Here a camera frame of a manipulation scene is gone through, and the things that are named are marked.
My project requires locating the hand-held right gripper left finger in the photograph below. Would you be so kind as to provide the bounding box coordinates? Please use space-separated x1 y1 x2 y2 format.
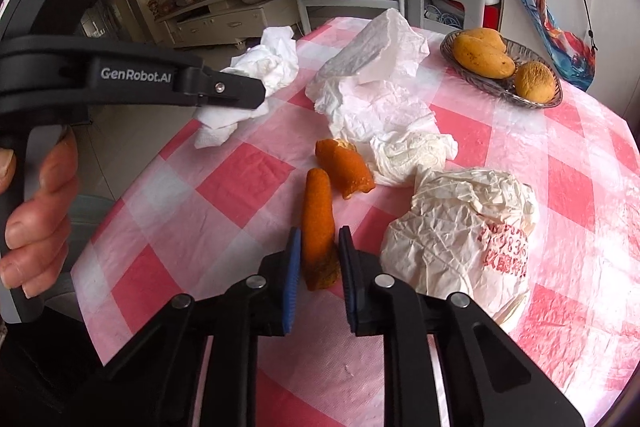
90 227 303 427

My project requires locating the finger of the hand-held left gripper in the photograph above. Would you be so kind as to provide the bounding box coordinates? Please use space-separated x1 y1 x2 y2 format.
182 66 267 111

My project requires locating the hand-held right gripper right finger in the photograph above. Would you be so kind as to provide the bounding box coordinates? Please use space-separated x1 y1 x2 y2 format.
338 226 586 427

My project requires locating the large white tissue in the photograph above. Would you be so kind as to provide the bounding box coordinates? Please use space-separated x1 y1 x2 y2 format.
192 27 300 150

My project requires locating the long orange peel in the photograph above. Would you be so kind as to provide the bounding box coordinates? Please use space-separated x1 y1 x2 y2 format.
301 168 343 292

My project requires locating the curled orange peel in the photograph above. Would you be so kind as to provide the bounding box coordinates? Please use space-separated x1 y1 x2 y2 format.
315 138 376 200

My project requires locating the white paper wrapper red print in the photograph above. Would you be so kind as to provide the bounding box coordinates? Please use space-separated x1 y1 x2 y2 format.
380 167 541 333

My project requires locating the small white tissue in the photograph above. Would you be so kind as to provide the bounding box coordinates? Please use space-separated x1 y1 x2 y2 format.
369 130 459 186

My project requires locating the white plastic bag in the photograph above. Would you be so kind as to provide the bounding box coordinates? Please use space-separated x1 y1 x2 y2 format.
305 8 438 145

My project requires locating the person's left hand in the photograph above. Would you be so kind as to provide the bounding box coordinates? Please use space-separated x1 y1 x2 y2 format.
0 127 80 299

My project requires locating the cream television cabinet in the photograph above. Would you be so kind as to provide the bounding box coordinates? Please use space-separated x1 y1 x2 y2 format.
157 0 303 48

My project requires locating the red white checkered tablecloth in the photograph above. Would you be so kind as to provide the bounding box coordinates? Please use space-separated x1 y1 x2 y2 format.
70 17 640 427

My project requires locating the glass fruit bowl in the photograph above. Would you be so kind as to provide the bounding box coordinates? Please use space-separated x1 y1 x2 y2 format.
440 29 564 109

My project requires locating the yellow mango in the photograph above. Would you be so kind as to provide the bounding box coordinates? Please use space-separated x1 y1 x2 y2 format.
452 34 516 78
462 28 507 54

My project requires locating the round orange fruit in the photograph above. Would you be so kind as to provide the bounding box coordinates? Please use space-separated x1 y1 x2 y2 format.
515 61 556 104

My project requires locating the colourful drawstring bag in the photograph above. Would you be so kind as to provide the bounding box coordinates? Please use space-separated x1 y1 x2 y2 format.
495 0 598 92

